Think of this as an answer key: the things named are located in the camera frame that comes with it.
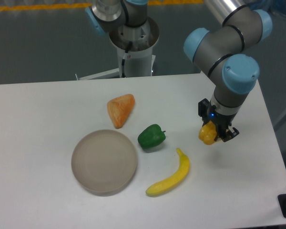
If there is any beige round plate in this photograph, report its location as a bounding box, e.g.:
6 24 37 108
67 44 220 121
71 130 138 196

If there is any green bell pepper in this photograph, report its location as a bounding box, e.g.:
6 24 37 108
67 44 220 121
137 124 166 149

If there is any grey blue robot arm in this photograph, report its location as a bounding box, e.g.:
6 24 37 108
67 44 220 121
85 0 273 145

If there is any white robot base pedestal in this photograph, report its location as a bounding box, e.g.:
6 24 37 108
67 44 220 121
79 17 160 80

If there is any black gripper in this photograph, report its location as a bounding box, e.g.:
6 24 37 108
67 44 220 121
198 98 239 142

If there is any orange triangular bread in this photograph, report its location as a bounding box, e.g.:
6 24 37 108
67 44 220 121
107 94 135 129

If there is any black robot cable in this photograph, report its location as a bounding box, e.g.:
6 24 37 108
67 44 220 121
120 41 133 78

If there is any yellow banana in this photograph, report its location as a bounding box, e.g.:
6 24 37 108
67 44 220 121
145 148 190 197

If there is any yellow bell pepper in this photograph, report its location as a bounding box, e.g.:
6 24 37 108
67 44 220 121
198 121 223 145

